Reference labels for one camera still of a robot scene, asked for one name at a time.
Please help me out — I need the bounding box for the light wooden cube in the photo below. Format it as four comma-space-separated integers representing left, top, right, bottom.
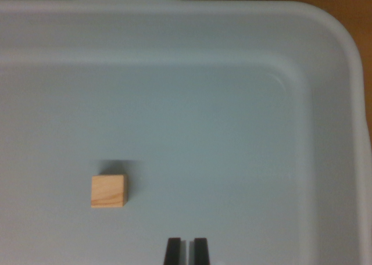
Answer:
90, 174, 129, 209

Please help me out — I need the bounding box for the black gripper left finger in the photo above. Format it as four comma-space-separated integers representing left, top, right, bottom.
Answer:
163, 237, 187, 265

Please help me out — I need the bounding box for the pale blue plastic bin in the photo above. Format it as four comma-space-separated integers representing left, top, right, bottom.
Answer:
0, 0, 372, 265

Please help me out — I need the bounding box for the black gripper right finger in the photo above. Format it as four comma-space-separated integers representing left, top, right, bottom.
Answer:
188, 237, 211, 265

